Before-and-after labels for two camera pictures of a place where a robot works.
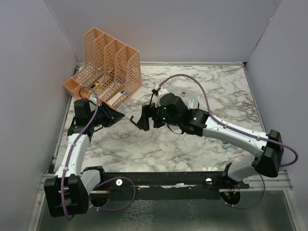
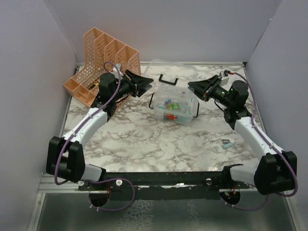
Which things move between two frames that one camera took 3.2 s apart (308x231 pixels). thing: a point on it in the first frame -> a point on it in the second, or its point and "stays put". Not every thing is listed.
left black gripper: (111, 115) -> (142, 83)
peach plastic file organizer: (112, 70) stays put
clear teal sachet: (190, 103) stays put
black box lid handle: (131, 120) -> (161, 80)
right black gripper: (147, 111) -> (204, 89)
